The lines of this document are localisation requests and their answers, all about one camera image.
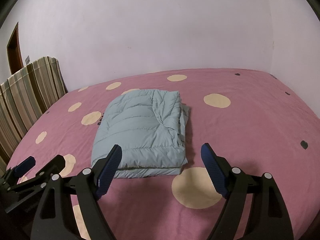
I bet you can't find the light blue puffer jacket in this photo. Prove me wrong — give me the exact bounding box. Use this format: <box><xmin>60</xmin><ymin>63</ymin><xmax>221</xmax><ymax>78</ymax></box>
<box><xmin>91</xmin><ymin>89</ymin><xmax>189</xmax><ymax>178</ymax></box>

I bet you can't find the striped fabric headboard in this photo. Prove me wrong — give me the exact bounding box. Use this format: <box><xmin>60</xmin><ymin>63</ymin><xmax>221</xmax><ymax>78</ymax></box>
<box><xmin>1</xmin><ymin>56</ymin><xmax>67</xmax><ymax>174</ymax></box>

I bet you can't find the pink polka dot bed sheet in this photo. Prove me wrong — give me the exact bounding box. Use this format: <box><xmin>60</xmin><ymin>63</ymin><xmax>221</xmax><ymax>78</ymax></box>
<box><xmin>9</xmin><ymin>69</ymin><xmax>319</xmax><ymax>239</ymax></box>

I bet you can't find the brown wooden door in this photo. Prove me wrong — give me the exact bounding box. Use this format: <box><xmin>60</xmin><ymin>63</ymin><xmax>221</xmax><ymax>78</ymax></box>
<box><xmin>7</xmin><ymin>23</ymin><xmax>23</xmax><ymax>75</ymax></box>

